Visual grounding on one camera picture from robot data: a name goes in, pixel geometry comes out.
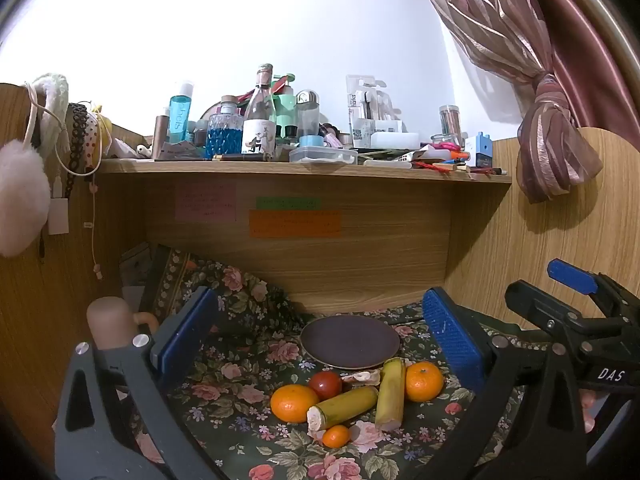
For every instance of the green sticky note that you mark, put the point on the green sticky note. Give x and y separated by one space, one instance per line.
287 203

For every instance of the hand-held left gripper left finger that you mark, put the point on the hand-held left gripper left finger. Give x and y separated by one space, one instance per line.
184 332

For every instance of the clear flat plastic box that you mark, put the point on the clear flat plastic box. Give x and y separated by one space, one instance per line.
322 155

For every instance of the faceted blue glass bottle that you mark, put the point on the faceted blue glass bottle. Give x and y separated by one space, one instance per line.
224 135

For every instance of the grey cardboard box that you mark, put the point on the grey cardboard box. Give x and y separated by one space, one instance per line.
134 267

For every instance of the white charger plug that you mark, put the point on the white charger plug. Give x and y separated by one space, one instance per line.
58 216

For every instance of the clear brush package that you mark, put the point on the clear brush package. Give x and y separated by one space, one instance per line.
367 105

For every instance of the pink striped curtain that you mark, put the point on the pink striped curtain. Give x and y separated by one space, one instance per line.
505 25

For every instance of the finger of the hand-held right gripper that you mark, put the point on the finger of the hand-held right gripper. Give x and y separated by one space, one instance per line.
572 275
537 305

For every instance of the red tomato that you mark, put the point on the red tomato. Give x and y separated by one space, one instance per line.
325 385

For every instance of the medium orange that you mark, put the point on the medium orange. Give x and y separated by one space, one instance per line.
424 381

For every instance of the white fluffy earmuffs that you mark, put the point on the white fluffy earmuffs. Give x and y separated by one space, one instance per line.
20 200

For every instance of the blue and white box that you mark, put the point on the blue and white box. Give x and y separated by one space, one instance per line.
479 151

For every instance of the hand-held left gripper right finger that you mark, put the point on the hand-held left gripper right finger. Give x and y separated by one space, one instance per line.
452 340

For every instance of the large orange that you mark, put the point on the large orange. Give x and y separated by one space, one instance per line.
290 402

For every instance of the pink mug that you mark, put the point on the pink mug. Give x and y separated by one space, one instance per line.
107 320

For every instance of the pink raw meat slice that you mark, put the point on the pink raw meat slice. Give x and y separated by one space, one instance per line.
362 376

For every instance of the yellow corn cob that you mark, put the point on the yellow corn cob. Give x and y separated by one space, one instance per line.
345 402

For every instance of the brown tube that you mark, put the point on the brown tube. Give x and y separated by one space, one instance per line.
160 135

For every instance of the clear labelled glass bottle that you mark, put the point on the clear labelled glass bottle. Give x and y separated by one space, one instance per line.
260 120

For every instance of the floral tablecloth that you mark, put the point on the floral tablecloth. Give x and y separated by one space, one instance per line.
240 390

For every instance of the orange sticky note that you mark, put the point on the orange sticky note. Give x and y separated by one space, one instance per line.
295 224

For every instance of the wooden desk hutch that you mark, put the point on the wooden desk hutch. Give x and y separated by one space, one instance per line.
390 250

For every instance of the blue tape roll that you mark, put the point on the blue tape roll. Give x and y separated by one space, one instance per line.
310 141

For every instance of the white rectangular box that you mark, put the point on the white rectangular box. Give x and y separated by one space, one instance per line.
395 140

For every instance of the clear bottle silver cap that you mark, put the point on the clear bottle silver cap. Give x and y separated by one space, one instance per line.
307 115

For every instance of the black lace headband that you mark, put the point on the black lace headband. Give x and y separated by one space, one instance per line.
76 135

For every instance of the pink sticky note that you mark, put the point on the pink sticky note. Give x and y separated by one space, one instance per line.
205 202

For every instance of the green pump bottle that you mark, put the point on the green pump bottle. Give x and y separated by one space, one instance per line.
286 107

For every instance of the tall blue liquid bottle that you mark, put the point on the tall blue liquid bottle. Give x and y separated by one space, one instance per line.
180 117

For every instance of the dark round plate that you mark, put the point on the dark round plate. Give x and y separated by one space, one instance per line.
350 340

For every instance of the small mandarin orange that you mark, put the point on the small mandarin orange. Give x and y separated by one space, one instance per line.
335 436

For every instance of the glass jar with sticks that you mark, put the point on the glass jar with sticks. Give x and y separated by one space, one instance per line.
450 122

